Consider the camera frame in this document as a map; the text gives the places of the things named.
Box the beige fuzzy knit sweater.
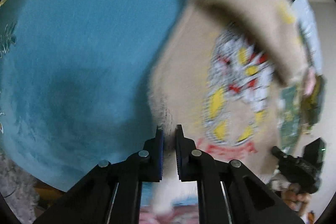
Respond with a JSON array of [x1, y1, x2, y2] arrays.
[[149, 0, 309, 215]]

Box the person's right hand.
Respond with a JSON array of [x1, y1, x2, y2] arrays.
[[281, 184, 311, 217]]

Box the olive yellow folded garment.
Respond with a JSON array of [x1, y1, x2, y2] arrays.
[[301, 74, 326, 127]]

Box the pink folded garment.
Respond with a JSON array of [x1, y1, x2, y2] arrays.
[[304, 67, 316, 96]]

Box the green floral bed blanket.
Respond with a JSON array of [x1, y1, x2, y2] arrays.
[[0, 0, 326, 193]]

